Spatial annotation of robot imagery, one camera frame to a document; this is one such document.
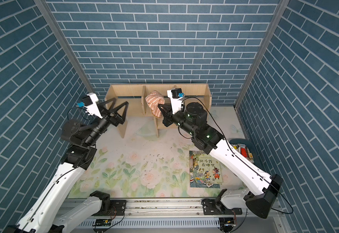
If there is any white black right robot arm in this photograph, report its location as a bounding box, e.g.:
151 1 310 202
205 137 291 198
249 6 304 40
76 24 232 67
158 102 283 218

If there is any light wooden bookshelf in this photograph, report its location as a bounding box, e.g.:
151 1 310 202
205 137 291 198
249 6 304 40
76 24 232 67
105 83 212 136

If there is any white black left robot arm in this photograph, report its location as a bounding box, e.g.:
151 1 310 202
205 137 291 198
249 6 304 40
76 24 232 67
4 93 129 233

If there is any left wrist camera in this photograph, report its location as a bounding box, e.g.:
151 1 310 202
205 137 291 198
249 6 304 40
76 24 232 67
77 93 103 119

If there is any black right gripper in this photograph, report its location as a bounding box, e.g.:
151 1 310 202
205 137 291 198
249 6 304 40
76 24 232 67
160 103 198 139

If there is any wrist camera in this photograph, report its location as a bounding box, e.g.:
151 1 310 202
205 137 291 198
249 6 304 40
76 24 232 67
77 93 103 119
167 88 185 114

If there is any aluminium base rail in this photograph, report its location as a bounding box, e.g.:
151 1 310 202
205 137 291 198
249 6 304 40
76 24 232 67
57 198 290 233

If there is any teal plastic storage bin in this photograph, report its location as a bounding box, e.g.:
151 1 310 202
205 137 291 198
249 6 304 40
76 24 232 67
229 138 259 165

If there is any small green circuit board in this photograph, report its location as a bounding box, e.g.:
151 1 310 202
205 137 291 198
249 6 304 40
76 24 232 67
93 219 112 229

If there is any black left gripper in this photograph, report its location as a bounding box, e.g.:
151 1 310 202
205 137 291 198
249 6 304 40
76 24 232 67
83 97 126 147

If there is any floral table mat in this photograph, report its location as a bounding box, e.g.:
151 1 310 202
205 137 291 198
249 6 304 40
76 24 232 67
69 106 267 199

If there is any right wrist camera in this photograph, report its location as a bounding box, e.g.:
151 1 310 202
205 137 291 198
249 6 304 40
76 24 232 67
167 88 185 114

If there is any colourful children's picture book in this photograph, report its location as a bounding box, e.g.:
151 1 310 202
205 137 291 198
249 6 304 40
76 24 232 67
189 150 223 188

